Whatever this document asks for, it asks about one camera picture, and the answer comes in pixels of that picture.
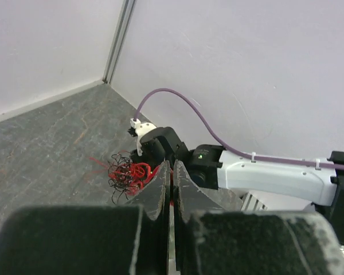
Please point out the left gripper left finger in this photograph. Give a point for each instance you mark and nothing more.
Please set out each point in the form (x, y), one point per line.
(129, 239)

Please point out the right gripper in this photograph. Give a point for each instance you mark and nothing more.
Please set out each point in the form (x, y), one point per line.
(152, 151)

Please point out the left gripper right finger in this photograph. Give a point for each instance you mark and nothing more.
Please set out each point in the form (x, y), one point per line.
(212, 240)

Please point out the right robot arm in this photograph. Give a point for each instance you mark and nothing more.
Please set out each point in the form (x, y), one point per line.
(320, 182)

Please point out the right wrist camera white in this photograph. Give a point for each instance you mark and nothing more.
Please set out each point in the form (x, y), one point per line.
(140, 129)

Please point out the aluminium corner post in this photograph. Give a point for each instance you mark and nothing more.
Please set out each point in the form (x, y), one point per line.
(123, 22)

